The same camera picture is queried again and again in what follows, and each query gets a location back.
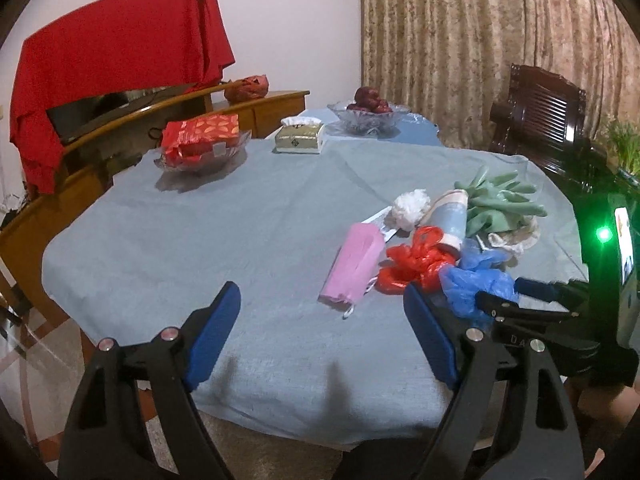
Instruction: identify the blue plastic bag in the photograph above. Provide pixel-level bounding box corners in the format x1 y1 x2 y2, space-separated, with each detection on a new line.
438 238 520 321

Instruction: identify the green rubber glove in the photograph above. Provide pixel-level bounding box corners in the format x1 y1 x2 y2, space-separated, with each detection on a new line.
454 166 548 237

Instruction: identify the white crumpled paper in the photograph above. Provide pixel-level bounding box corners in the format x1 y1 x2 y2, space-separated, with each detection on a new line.
475 217 540 257

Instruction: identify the green potted plant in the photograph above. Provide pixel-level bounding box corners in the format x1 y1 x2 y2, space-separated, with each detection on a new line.
605 118 640 178

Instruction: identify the red plastic bag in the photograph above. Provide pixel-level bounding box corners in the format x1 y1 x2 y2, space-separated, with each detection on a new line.
375 226 457 295

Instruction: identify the blue paper cup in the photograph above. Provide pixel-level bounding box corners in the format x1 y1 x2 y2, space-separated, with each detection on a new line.
419 190 469 256

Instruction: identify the dark wooden chair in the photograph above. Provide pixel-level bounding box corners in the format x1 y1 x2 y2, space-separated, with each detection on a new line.
489 64 606 186

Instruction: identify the white crumpled tissue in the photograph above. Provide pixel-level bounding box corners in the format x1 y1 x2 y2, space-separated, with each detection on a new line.
390 188 431 232

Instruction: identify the white printed wrapper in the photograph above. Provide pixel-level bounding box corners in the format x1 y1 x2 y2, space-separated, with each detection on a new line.
363 206 398 243

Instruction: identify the light blue side cloth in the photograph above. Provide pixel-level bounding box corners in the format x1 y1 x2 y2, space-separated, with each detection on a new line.
299 107 442 146

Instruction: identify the grey-blue tablecloth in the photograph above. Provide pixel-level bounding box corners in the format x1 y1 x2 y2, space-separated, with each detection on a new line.
42 140 587 448

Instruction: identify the glass fruit bowl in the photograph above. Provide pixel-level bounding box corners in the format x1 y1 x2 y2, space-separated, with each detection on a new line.
328 102 410 136

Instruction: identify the dark red fruit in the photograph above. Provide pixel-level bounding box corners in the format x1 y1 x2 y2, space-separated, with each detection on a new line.
347 87 393 114

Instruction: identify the beige patterned curtain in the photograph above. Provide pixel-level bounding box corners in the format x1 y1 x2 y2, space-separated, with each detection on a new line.
361 0 639 148

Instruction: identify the tissue box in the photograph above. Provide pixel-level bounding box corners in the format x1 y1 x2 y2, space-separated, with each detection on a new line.
273 116 326 155

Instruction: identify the glass dish under packet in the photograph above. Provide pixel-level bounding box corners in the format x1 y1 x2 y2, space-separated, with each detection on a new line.
154 131 250 174

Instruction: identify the wooden sideboard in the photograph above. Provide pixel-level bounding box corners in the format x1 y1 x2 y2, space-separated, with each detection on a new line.
1 84 310 325

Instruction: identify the red snack packet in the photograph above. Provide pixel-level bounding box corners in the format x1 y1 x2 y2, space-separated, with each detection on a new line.
160 114 241 154

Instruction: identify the red crumpled bag on sideboard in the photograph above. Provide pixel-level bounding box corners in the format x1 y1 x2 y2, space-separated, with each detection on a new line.
224 75 269 105

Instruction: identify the red cloth cover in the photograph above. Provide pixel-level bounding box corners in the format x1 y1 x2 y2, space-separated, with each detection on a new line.
10 0 234 194

